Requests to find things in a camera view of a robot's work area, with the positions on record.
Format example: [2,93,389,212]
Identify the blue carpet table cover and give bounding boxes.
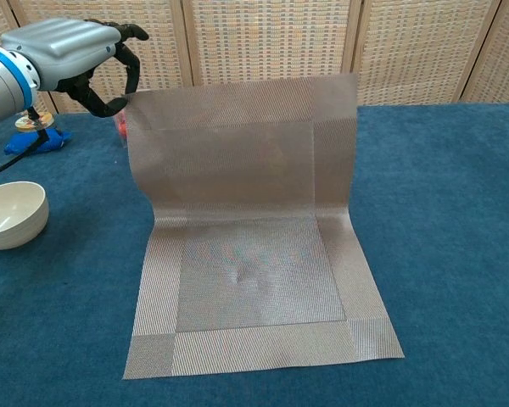
[0,103,509,407]

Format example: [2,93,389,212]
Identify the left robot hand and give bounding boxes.
[0,16,150,119]

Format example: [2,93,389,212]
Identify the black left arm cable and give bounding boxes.
[0,108,52,179]

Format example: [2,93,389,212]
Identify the woven bamboo folding screen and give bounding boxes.
[0,0,509,122]

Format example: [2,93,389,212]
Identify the round tin with red label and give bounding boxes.
[14,112,55,132]

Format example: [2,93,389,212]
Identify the brown woven placemat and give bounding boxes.
[121,72,406,381]

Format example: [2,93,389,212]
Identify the clear box with orange items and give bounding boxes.
[114,110,131,149]

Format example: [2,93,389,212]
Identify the white bowl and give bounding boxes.
[0,181,50,251]

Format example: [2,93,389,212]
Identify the blue pouch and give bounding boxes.
[3,128,73,156]

